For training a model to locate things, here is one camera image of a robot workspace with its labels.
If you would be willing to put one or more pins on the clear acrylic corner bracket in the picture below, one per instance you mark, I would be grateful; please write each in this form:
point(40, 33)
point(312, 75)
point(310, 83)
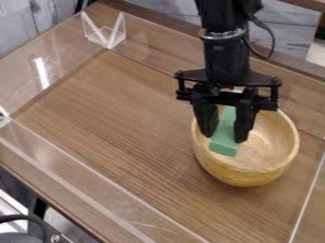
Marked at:
point(106, 37)

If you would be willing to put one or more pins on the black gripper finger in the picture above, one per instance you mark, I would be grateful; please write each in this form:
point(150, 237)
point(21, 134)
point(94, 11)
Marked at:
point(243, 123)
point(206, 114)

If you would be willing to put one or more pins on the brown wooden bowl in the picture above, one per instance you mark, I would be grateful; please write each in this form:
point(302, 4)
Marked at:
point(261, 159)

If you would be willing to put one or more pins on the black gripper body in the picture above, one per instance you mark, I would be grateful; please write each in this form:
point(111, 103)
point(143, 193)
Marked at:
point(226, 81)

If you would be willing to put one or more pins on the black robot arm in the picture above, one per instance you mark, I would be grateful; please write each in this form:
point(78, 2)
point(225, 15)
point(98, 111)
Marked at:
point(226, 15)

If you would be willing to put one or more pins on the green rectangular block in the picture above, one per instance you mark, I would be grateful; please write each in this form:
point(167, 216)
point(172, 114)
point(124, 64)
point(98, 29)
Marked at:
point(222, 141)

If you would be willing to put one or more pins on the black table leg bracket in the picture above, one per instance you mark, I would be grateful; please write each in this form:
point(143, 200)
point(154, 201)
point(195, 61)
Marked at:
point(39, 228)

